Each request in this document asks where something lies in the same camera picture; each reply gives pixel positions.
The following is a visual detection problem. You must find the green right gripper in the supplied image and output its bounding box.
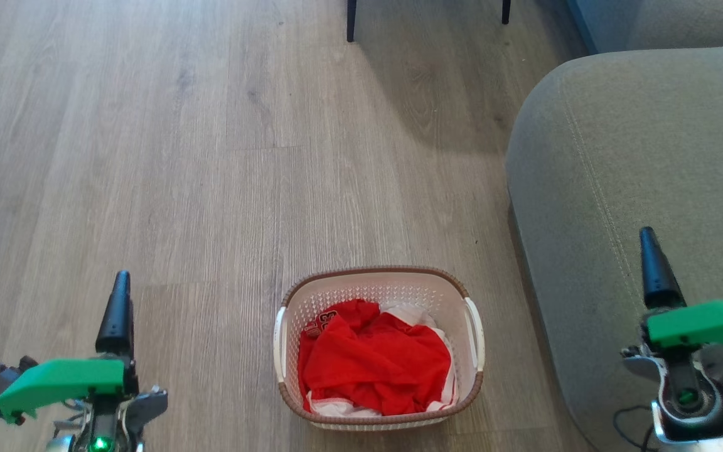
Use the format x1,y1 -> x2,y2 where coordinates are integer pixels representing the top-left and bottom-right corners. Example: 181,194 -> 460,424
640,227 -> 723,350

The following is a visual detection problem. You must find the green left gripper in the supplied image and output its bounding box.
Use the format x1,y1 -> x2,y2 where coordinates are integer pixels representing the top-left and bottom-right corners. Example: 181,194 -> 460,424
0,271 -> 135,421

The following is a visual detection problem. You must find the white laundry basket brown rim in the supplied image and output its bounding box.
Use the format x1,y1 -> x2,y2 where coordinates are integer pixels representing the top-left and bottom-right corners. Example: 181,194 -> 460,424
272,266 -> 485,431

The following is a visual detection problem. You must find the grey fabric sofa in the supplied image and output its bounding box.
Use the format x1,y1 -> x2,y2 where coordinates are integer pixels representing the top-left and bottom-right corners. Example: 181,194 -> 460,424
505,44 -> 723,452

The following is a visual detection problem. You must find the white garment red trim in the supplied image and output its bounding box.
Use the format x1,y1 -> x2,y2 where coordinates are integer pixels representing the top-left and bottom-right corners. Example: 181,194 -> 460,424
306,304 -> 460,419

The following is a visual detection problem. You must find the grey sofa cushion blue edge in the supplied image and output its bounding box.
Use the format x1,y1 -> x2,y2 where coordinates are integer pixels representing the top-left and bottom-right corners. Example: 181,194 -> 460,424
565,0 -> 723,55

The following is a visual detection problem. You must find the red shirt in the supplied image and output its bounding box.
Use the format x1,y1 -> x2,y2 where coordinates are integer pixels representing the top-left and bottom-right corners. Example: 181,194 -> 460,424
297,299 -> 453,416

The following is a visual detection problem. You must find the thin black cable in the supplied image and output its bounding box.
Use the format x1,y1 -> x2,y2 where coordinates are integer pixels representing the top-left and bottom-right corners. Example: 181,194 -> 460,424
613,406 -> 658,452

